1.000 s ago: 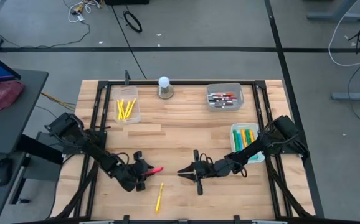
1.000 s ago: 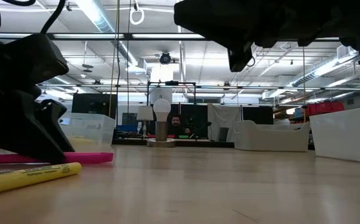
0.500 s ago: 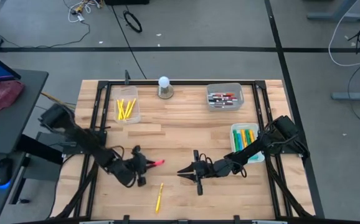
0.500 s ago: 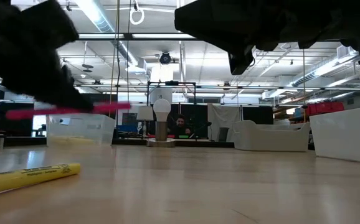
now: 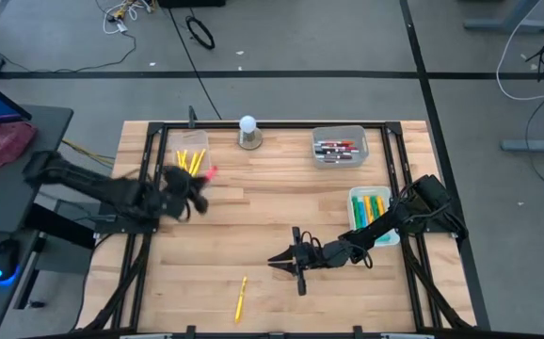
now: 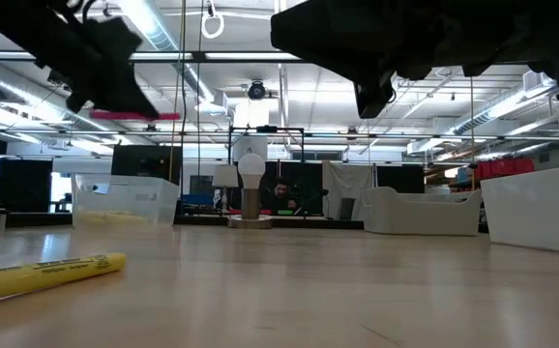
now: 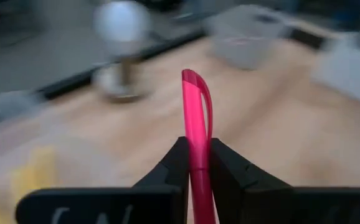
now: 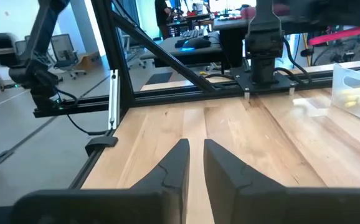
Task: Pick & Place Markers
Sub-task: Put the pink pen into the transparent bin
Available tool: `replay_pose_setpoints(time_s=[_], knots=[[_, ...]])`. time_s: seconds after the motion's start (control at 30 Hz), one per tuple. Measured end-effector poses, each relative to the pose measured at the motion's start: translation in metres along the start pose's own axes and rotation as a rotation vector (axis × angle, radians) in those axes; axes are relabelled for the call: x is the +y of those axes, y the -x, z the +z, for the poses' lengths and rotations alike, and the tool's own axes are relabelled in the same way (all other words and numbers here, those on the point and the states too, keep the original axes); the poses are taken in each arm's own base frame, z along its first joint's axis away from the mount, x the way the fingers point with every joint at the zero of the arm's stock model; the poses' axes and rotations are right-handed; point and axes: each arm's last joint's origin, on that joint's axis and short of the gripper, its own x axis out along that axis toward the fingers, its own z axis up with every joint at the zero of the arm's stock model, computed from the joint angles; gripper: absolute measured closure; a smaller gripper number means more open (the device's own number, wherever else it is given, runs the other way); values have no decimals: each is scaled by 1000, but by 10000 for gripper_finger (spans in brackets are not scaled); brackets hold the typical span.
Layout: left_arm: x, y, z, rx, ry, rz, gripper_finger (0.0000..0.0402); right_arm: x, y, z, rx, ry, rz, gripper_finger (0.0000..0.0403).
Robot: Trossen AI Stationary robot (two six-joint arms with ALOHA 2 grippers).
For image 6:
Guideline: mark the black overhead camera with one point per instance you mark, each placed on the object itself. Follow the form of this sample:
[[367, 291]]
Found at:
[[256, 90]]

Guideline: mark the white bulb on metal base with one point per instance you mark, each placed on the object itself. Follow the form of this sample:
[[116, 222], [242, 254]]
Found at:
[[251, 169]]

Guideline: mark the red storage bins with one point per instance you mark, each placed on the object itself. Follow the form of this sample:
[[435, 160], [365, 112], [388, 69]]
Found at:
[[502, 169]]

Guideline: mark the yellow highlighter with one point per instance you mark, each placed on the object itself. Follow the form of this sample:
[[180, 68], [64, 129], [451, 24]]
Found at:
[[42, 276]]

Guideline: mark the grey plastic bin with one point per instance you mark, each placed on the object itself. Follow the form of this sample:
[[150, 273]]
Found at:
[[420, 217]]

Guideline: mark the thin black frame stand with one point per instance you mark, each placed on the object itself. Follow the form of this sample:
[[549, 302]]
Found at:
[[265, 129]]

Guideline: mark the clear plastic bin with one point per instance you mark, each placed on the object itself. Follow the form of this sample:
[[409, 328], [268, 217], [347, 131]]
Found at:
[[125, 198]]

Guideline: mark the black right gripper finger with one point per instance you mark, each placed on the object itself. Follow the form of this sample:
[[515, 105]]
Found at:
[[337, 38]]

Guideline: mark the white hanging sheet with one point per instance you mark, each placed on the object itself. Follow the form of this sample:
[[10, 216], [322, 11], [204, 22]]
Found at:
[[344, 183]]

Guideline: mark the white shade table lamp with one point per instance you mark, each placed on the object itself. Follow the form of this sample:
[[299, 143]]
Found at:
[[225, 176]]

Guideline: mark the white plastic bin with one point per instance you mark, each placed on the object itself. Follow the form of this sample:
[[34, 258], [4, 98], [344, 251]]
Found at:
[[531, 212]]

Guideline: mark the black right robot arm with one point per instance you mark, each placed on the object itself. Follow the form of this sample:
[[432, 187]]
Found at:
[[502, 29]]

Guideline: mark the person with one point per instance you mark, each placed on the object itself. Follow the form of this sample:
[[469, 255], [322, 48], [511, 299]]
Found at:
[[282, 191]]

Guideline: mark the white air vent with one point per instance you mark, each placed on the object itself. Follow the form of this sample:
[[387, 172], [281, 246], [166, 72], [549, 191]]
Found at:
[[533, 83]]

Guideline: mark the pink highlighter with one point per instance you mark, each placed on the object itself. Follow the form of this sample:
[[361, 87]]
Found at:
[[168, 116]]

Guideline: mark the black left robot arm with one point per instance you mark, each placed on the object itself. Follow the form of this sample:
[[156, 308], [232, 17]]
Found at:
[[8, 24]]

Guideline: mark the black partition panel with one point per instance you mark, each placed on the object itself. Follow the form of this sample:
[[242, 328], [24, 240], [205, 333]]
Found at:
[[146, 159], [23, 186], [400, 179]]

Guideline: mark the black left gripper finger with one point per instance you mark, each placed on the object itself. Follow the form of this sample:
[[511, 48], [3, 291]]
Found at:
[[120, 92]]

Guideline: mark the white cup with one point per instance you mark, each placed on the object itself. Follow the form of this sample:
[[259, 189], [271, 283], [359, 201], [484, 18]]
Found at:
[[0, 222]]

